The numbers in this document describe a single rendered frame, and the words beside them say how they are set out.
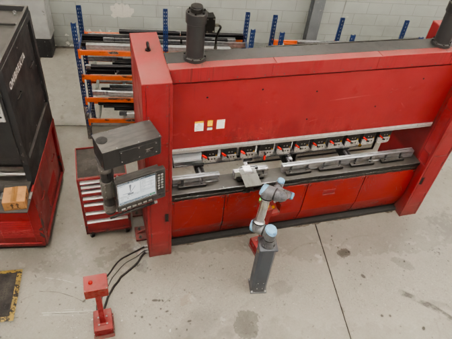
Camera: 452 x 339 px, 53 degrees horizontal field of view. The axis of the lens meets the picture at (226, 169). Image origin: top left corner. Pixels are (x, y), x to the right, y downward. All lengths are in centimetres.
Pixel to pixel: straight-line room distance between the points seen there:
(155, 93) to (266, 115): 122
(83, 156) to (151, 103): 149
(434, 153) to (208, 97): 280
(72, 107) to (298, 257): 411
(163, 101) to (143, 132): 29
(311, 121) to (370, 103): 64
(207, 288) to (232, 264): 43
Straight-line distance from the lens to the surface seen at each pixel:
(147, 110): 380
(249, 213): 523
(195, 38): 384
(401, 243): 607
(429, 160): 573
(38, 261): 545
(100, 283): 419
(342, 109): 477
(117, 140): 367
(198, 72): 391
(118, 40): 607
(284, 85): 428
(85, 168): 488
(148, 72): 379
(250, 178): 475
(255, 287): 500
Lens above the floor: 431
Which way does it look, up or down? 44 degrees down
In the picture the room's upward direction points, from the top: 7 degrees clockwise
